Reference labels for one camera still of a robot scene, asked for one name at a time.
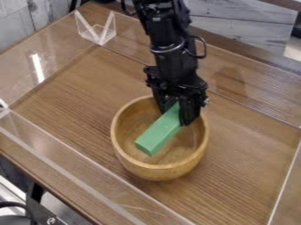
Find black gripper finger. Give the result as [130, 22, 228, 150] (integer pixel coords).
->
[179, 96, 201, 126]
[151, 87, 177, 113]

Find black cable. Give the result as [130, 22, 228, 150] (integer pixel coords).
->
[0, 201, 40, 225]

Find clear acrylic corner bracket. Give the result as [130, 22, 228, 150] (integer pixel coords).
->
[74, 11, 117, 46]

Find black table leg bracket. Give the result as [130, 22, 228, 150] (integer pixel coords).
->
[26, 183, 67, 225]

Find brown wooden bowl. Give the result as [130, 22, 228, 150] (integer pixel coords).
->
[111, 96, 209, 181]

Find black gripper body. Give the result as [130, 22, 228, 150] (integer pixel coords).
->
[143, 49, 209, 105]

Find clear acrylic tray walls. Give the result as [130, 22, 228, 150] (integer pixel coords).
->
[0, 3, 301, 225]

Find green rectangular block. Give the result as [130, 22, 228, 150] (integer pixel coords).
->
[135, 103, 181, 156]

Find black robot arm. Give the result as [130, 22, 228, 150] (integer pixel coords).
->
[122, 0, 209, 126]

